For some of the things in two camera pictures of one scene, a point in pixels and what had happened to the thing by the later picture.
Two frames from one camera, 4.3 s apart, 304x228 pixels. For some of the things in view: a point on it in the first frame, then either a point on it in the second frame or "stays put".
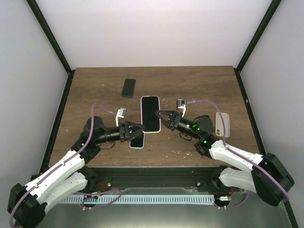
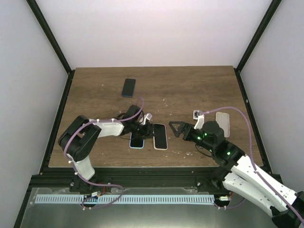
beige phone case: (219, 126) stays put
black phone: (149, 119) → (160, 136)
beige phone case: (149, 105) → (154, 137)
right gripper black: (173, 115) → (189, 128)
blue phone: (128, 88) stays put
